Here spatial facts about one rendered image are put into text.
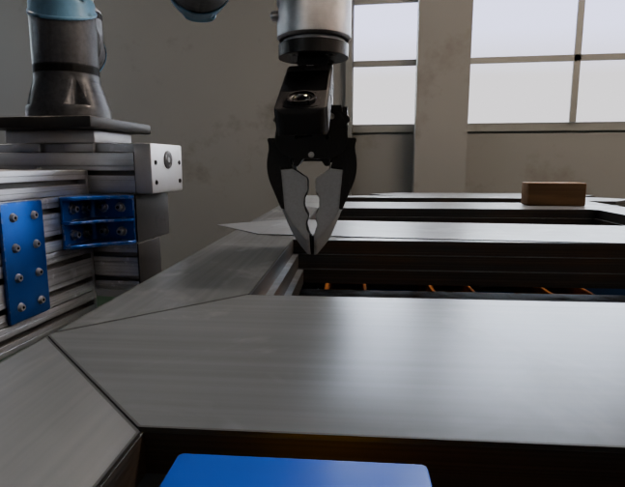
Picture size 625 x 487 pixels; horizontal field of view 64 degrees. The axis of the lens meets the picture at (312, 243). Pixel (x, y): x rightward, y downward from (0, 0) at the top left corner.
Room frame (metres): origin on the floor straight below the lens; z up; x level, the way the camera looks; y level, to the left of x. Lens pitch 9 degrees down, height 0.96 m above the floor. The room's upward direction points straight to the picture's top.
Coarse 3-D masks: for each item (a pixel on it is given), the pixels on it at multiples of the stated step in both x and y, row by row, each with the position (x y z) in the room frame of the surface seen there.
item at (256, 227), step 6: (246, 222) 0.77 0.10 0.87; (252, 222) 0.77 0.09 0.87; (258, 222) 0.77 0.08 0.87; (264, 222) 0.77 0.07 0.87; (270, 222) 0.77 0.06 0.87; (276, 222) 0.77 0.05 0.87; (234, 228) 0.70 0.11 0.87; (240, 228) 0.70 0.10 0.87; (246, 228) 0.70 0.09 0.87; (252, 228) 0.70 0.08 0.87; (258, 228) 0.70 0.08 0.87; (264, 228) 0.70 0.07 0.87; (258, 234) 0.65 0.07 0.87
